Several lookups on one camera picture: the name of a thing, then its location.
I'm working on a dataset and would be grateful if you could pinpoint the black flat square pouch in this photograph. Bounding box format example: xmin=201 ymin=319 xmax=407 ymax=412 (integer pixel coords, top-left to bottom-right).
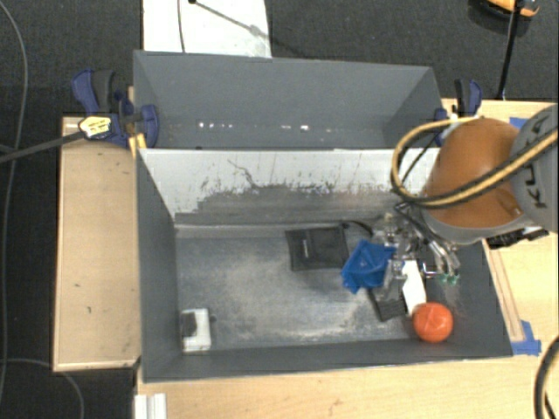
xmin=284 ymin=224 xmax=351 ymax=272

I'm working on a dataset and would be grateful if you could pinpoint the orange ball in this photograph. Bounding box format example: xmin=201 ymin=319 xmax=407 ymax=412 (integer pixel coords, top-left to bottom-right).
xmin=411 ymin=301 xmax=455 ymax=345

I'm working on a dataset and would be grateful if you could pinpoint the white rectangular block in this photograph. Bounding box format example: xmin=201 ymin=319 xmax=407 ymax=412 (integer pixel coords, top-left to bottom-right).
xmin=400 ymin=259 xmax=428 ymax=317

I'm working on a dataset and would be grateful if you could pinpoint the white and black small box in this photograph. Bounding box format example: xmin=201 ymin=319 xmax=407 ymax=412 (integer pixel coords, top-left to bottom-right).
xmin=179 ymin=307 xmax=214 ymax=354

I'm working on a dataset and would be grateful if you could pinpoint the pale wood flat board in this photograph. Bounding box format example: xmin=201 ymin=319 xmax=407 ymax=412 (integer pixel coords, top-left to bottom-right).
xmin=52 ymin=115 xmax=143 ymax=373

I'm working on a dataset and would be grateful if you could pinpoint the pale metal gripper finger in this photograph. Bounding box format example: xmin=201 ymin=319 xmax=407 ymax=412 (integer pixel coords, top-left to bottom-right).
xmin=392 ymin=266 xmax=408 ymax=303
xmin=378 ymin=270 xmax=395 ymax=305

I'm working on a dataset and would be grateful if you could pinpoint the black ribbed block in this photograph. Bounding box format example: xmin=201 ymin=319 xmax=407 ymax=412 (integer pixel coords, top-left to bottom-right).
xmin=368 ymin=289 xmax=408 ymax=323

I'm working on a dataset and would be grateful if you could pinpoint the grey metal bin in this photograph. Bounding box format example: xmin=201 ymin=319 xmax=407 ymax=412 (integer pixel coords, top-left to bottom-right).
xmin=132 ymin=49 xmax=514 ymax=383

